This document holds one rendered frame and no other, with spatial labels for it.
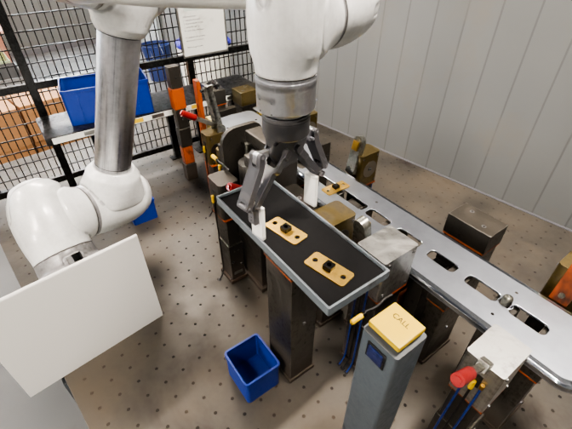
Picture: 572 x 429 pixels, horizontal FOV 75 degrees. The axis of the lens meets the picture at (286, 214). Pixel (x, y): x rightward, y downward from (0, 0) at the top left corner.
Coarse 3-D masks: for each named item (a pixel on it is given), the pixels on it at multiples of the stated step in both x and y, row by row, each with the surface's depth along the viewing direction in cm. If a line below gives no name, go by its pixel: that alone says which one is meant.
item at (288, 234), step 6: (270, 222) 74; (282, 222) 74; (288, 222) 74; (270, 228) 72; (276, 228) 72; (282, 228) 71; (288, 228) 71; (294, 228) 72; (282, 234) 71; (288, 234) 71; (294, 234) 71; (300, 234) 71; (306, 234) 71; (288, 240) 70; (294, 240) 70; (300, 240) 70
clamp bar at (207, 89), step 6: (204, 84) 121; (210, 84) 121; (216, 84) 122; (204, 90) 121; (210, 90) 121; (210, 96) 122; (210, 102) 123; (210, 108) 126; (216, 108) 126; (210, 114) 129; (216, 114) 127; (216, 120) 128; (216, 126) 130
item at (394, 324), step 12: (384, 312) 57; (396, 312) 57; (408, 312) 57; (372, 324) 56; (384, 324) 56; (396, 324) 56; (408, 324) 56; (420, 324) 56; (384, 336) 54; (396, 336) 54; (408, 336) 54; (396, 348) 53
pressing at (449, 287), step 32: (320, 192) 110; (352, 192) 110; (416, 224) 99; (416, 256) 90; (448, 256) 90; (480, 256) 90; (448, 288) 82; (512, 288) 82; (480, 320) 75; (512, 320) 75; (544, 320) 75; (544, 352) 70
